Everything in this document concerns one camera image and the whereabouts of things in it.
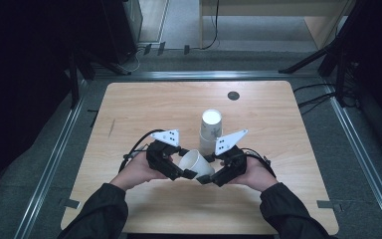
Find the black tripod stand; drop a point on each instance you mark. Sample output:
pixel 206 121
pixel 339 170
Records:
pixel 308 59

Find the black floor tape strip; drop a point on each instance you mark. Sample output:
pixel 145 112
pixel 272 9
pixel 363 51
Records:
pixel 186 49
pixel 161 48
pixel 147 49

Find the short metal floor rail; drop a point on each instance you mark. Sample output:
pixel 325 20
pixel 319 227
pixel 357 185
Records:
pixel 195 75

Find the light wooden desk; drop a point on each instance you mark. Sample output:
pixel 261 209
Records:
pixel 262 8

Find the grey table bracket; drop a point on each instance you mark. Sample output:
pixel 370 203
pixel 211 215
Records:
pixel 69 203
pixel 326 204

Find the black round table grommet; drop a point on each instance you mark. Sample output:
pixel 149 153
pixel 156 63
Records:
pixel 233 96

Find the long metal floor rail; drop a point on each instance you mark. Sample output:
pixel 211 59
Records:
pixel 51 166
pixel 361 149

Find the printed white paper cup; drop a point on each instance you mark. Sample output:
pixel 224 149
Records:
pixel 211 124

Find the plain white paper cup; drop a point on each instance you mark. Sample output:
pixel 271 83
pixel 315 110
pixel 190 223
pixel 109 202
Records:
pixel 207 146
pixel 197 164

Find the black computer tower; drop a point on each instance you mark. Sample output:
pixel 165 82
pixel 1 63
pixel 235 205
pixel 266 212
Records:
pixel 119 30

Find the person's right hand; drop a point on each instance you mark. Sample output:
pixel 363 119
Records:
pixel 257 174

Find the person's left hand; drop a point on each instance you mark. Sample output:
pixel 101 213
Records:
pixel 136 172

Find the black metal stand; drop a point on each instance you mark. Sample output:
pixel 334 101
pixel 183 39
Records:
pixel 74 83

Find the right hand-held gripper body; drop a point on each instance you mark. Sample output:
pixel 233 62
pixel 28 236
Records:
pixel 233 164

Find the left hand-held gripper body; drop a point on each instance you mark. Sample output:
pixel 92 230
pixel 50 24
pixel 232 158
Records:
pixel 160 159

